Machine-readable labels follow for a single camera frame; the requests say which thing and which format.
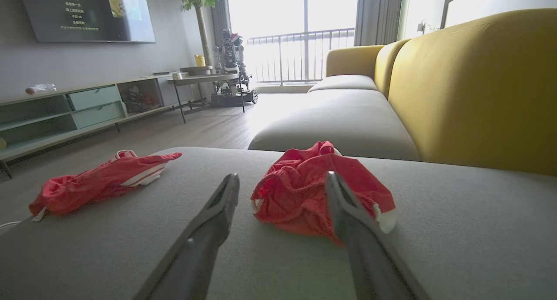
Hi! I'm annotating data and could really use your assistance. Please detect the dark clutter in cabinet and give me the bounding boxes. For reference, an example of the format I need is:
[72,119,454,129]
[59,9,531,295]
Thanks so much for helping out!
[121,86,160,114]

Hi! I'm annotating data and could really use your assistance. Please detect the long low TV cabinet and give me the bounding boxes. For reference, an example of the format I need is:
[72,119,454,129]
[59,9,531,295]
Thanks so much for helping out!
[0,74,195,179]

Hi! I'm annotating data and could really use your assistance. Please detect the short grey sofa seat cushion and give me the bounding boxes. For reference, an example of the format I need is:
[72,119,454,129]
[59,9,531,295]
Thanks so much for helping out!
[308,75,379,93]

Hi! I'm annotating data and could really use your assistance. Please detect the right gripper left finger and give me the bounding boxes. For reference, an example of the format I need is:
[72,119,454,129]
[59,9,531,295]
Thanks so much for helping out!
[133,173,240,300]

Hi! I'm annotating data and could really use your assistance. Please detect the pale yellow sofa armrest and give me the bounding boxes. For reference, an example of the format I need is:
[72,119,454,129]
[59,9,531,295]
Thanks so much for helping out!
[326,45,386,79]

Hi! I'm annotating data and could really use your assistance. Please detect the thin-legged dark side table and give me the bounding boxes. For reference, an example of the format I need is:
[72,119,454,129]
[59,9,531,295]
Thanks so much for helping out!
[168,73,246,124]

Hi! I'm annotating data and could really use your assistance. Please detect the clear plastic bag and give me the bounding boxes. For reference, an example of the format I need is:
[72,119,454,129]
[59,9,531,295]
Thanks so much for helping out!
[25,83,57,95]

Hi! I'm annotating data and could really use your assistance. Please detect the mint green cabinet drawer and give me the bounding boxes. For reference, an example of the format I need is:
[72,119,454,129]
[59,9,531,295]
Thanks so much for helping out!
[67,86,122,112]
[72,101,127,129]

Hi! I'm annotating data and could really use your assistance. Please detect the wall-mounted flat television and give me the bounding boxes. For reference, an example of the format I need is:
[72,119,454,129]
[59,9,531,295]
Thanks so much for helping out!
[17,0,156,44]

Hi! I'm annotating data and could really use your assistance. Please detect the green potted tree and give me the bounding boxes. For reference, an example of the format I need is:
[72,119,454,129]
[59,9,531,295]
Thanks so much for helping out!
[174,0,225,68]

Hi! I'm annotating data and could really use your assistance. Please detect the round dark tray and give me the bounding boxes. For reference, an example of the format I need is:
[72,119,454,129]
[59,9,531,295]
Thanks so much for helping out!
[180,66,215,76]

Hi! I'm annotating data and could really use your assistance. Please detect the narrow yellow sofa backrest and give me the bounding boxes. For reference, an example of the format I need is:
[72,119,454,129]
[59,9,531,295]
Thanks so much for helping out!
[374,39,410,98]

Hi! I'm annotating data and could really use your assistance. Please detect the red white-trimmed basketball jersey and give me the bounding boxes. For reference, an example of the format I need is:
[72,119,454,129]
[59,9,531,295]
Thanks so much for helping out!
[29,150,182,222]

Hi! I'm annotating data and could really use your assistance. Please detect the grey window curtain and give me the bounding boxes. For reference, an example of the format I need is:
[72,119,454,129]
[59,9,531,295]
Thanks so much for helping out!
[211,0,232,48]
[354,0,404,47]

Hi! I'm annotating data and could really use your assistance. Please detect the metal balcony railing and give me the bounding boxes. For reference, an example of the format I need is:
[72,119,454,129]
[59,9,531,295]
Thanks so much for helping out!
[247,28,356,85]

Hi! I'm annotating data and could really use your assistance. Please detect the long grey sofa seat cushion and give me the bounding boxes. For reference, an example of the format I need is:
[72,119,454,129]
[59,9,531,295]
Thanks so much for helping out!
[248,89,420,161]

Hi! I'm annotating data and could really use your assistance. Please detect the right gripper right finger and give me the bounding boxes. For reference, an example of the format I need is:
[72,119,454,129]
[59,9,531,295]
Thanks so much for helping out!
[325,171,431,300]

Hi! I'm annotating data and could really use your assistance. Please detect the wide yellow sofa backrest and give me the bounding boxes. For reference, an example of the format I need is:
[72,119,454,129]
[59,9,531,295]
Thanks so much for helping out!
[387,9,557,177]

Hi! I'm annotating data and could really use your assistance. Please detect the parked wheeled humanoid robot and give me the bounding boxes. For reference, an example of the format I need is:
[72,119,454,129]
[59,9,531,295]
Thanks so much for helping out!
[211,29,258,108]

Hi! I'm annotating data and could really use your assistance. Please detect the red shorts with white band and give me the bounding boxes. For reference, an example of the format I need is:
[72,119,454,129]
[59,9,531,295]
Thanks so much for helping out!
[251,141,397,247]

